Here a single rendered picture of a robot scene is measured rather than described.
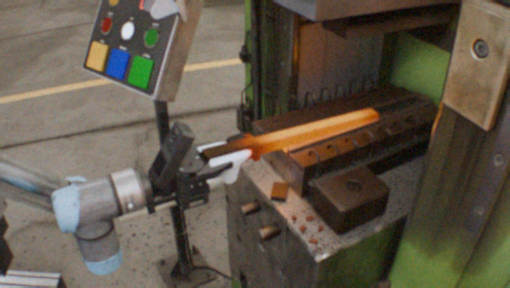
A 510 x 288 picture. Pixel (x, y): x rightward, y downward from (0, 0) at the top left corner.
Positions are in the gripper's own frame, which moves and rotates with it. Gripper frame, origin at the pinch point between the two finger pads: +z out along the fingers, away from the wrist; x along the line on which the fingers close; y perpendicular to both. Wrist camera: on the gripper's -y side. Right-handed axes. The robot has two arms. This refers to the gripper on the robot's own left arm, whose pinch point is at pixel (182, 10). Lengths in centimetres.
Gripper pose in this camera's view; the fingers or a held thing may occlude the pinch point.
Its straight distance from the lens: 80.3
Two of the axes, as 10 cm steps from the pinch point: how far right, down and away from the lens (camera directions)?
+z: 4.0, 6.1, 6.8
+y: -7.9, 6.1, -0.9
